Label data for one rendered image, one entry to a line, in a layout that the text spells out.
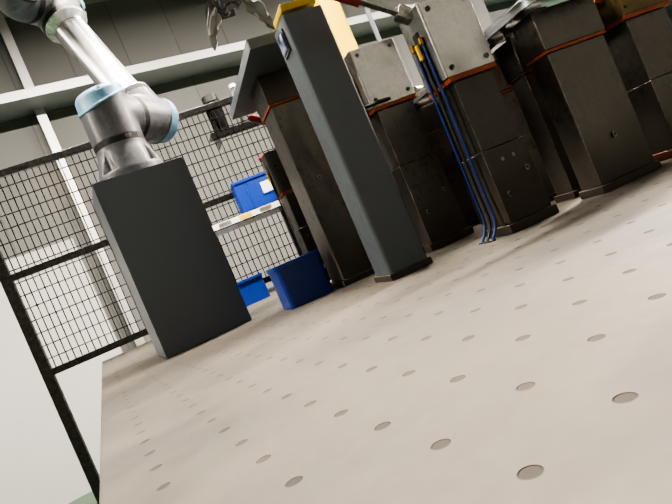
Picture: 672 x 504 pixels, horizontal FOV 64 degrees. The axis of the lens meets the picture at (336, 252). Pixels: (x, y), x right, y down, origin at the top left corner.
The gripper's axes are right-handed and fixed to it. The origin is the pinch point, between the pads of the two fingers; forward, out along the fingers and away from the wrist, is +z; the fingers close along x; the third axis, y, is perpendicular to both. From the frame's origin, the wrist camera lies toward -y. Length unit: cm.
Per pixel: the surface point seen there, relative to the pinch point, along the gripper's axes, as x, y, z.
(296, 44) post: 0.6, 44.7, 21.0
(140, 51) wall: -35, -296, -139
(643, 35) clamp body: 54, 47, 40
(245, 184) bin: -9, -91, 17
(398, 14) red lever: 15, 50, 24
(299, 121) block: 0.9, 19.5, 26.4
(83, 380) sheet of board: -141, -222, 70
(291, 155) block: -3.4, 20.1, 32.2
